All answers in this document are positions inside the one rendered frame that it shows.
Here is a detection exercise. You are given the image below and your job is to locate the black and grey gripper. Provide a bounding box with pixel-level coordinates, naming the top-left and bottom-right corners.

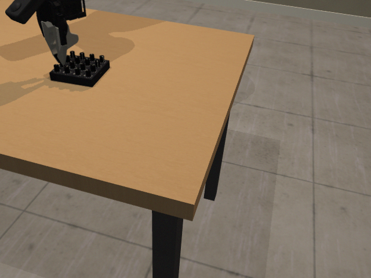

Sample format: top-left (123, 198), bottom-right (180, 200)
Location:
top-left (36, 0), bottom-right (86, 65)

